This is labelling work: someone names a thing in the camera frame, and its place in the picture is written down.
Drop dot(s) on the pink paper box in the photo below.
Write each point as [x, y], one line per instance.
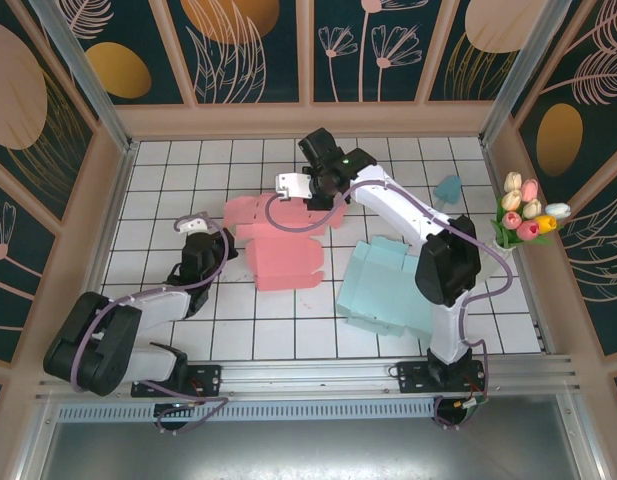
[283, 265]

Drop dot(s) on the light blue paper box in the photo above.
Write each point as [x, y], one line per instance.
[378, 285]

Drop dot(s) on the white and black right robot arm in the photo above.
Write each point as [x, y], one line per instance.
[388, 200]

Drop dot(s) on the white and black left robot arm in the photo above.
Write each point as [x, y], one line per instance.
[153, 305]

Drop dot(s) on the light blue toy shovel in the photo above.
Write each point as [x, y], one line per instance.
[448, 189]

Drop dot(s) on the white ribbed vase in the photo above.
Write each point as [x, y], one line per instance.
[505, 247]

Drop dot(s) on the artificial tulip bouquet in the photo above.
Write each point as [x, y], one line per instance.
[529, 190]

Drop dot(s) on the grey metal sheet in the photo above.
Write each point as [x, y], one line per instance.
[308, 450]

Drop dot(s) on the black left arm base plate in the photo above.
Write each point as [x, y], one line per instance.
[208, 377]

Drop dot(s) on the aluminium mounting rail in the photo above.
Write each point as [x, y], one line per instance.
[308, 375]

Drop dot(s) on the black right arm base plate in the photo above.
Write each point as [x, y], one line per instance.
[413, 377]

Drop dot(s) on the aluminium frame post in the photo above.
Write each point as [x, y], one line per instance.
[522, 70]
[88, 80]

